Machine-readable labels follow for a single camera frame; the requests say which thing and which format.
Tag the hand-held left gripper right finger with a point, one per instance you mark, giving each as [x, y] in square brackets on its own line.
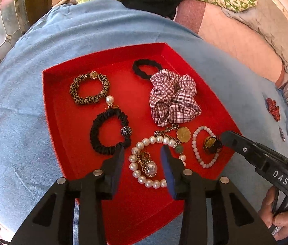
[167, 168]

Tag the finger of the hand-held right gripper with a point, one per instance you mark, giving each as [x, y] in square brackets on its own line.
[241, 145]

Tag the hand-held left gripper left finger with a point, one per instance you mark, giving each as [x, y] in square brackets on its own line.
[118, 168]

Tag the gold ornament with big pearl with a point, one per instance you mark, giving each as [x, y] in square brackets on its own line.
[151, 169]

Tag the black scrunchie with pearl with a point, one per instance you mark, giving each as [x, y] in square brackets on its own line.
[95, 135]

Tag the red tray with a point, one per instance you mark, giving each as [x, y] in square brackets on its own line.
[70, 122]

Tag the plaid red white scrunchie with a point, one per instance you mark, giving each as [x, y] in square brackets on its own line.
[169, 99]

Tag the person's right hand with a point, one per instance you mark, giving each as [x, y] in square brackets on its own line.
[284, 222]

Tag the small striped hair clip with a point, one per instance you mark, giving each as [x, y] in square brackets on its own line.
[281, 134]

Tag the red patterned scrunchie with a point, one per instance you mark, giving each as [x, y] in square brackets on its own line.
[272, 108]

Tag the blue bed sheet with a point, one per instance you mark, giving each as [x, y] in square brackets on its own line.
[19, 132]

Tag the pink bolster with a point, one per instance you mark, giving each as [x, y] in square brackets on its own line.
[235, 38]

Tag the grey pillow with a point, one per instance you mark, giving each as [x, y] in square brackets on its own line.
[269, 23]

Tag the black cloth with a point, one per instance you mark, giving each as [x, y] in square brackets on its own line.
[154, 5]

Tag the door with stained glass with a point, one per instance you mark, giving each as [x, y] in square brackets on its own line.
[3, 30]

